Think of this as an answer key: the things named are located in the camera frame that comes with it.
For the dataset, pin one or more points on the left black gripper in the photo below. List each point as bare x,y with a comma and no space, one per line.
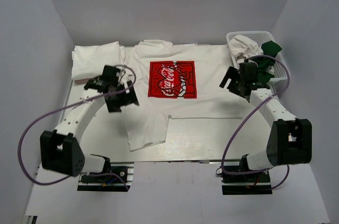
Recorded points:
129,98

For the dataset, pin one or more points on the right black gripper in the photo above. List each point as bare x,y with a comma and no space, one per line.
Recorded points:
231,73

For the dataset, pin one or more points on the plain white t shirt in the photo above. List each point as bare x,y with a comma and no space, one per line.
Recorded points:
242,47

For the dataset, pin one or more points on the white shirt red logo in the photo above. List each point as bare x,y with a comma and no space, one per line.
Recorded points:
176,82

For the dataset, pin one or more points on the dark green t shirt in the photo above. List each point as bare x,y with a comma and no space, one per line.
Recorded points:
265,65

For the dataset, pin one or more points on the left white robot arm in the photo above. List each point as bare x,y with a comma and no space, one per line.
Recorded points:
60,148

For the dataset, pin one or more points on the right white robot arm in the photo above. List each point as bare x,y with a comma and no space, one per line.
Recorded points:
290,139

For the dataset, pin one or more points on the folded white shirt stack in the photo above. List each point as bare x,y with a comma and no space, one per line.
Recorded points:
89,61

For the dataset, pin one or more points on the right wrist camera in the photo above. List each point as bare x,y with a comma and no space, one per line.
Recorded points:
248,72

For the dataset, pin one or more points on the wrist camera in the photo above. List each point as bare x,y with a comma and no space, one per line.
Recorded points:
111,74
248,72

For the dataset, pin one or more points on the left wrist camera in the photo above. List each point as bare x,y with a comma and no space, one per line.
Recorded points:
111,74

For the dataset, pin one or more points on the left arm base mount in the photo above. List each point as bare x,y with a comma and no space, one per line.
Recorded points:
119,179

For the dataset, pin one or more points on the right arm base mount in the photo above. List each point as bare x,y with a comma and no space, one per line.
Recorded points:
253,184

